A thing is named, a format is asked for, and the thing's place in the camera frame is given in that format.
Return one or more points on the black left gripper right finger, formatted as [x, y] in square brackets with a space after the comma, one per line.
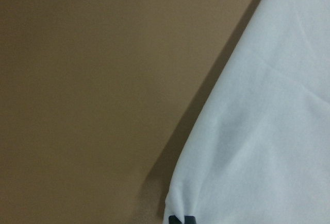
[189, 220]

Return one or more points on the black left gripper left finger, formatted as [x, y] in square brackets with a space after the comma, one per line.
[174, 220]

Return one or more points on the light blue t-shirt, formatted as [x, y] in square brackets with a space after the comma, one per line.
[259, 150]

